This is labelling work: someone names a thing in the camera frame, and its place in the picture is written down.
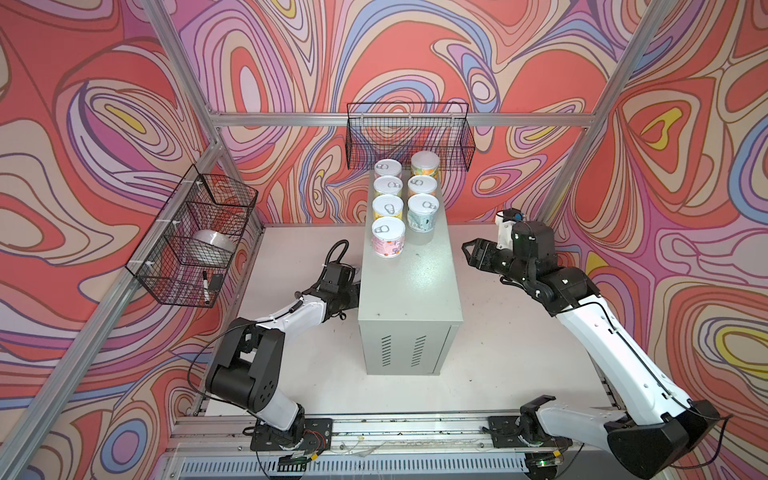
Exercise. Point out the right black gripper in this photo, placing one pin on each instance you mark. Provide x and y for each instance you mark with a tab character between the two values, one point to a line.
483	250

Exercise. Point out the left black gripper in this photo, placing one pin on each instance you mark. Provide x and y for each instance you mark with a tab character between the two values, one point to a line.
353	290

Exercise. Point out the white grey can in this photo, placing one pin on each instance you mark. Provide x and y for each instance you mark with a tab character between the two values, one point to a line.
388	237

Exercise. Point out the teal can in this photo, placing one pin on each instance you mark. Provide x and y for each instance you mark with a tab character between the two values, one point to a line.
422	209

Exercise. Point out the orange red labelled can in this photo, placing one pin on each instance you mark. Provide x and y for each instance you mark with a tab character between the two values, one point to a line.
421	184

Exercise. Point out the yellow can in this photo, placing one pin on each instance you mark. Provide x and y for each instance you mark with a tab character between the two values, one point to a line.
387	205

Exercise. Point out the orange green lidded can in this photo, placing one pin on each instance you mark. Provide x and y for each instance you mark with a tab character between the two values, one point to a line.
425	163

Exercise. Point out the green labelled can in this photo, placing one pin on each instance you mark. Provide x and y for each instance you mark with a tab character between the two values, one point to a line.
388	185

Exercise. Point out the pink labelled can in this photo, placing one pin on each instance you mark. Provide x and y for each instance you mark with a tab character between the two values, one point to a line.
388	167

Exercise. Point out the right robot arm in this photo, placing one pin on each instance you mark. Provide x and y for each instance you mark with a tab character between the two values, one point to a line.
659	423

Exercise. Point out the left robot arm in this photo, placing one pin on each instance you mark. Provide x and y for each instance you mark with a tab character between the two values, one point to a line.
246	366

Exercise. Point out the grey metal cabinet counter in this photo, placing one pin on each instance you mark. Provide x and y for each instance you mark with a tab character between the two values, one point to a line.
409	308

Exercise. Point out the black marker pen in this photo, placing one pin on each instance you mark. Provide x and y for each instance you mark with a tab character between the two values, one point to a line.
205	285

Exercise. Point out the white tape roll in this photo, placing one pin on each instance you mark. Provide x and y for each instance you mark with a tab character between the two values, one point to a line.
215	239

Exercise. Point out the green circuit board left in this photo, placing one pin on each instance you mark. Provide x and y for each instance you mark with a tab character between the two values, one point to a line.
291	463

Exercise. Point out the green circuit board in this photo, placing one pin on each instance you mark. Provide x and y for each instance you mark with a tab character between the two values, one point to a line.
291	463
544	460

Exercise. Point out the green circuit board right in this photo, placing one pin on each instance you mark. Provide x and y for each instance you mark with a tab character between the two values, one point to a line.
544	460

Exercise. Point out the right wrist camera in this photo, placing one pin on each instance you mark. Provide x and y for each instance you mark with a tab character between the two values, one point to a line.
512	215

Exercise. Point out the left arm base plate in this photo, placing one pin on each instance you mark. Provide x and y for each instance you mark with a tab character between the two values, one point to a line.
311	435

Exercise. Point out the black wire basket rear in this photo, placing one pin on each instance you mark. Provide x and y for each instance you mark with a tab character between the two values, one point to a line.
398	130

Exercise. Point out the black wire basket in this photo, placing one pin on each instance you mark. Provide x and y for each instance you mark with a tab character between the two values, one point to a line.
170	267
398	130

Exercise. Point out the black wire basket left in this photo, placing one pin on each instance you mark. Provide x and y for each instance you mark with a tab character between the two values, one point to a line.
170	267

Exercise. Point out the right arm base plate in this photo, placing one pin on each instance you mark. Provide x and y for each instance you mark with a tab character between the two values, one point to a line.
511	431

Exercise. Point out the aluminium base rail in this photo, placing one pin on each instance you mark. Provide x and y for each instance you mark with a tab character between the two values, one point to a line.
361	434

